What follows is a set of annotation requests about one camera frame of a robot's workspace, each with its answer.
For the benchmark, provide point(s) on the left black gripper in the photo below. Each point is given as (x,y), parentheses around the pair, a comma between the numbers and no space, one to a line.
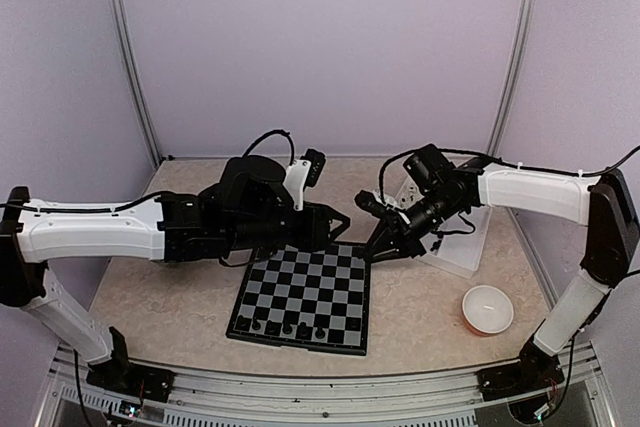
(315,237)

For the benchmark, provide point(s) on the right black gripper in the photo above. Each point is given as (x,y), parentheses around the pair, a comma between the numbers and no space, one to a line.
(397,234)

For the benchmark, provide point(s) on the black grey chessboard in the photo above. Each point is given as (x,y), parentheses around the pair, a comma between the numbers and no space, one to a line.
(323,289)

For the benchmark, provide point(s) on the black chess piece king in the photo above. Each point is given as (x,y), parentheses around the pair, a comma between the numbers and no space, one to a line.
(320,332)

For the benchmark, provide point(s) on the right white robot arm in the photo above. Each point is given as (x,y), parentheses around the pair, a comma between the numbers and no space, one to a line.
(599,201)

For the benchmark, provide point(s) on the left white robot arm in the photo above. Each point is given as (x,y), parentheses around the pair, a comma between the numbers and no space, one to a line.
(257,203)

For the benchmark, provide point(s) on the black chess pieces pile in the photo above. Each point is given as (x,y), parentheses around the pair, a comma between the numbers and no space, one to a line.
(436,245)

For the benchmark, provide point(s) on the white chess pieces pile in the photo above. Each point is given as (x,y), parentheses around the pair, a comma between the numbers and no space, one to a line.
(413,193)

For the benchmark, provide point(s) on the white plastic piece tray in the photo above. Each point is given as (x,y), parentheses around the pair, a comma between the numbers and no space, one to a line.
(459,254)

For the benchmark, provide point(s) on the white orange bowl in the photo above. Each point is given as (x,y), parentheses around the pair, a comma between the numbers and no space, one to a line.
(487,310)

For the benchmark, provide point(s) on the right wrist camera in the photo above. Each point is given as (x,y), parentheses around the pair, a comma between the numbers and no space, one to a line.
(373,205)

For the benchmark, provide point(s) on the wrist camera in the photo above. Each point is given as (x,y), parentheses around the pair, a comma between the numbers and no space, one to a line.
(373,205)
(303,173)

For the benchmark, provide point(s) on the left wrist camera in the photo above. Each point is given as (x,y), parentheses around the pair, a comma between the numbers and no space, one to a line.
(303,173)

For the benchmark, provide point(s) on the aluminium front rail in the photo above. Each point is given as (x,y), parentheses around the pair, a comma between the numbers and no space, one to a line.
(204,397)

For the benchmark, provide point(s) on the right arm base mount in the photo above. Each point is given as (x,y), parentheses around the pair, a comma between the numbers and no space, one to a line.
(514,379)

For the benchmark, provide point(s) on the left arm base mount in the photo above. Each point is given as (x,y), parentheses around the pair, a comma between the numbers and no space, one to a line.
(135,380)

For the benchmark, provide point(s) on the right aluminium frame post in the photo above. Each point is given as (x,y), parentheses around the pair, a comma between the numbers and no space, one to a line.
(516,58)

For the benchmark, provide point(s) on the aluminium frame post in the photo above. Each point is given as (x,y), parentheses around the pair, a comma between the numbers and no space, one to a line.
(516,58)
(142,112)

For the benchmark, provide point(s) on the left aluminium frame post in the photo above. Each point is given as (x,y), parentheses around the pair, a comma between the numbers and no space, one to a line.
(142,112)

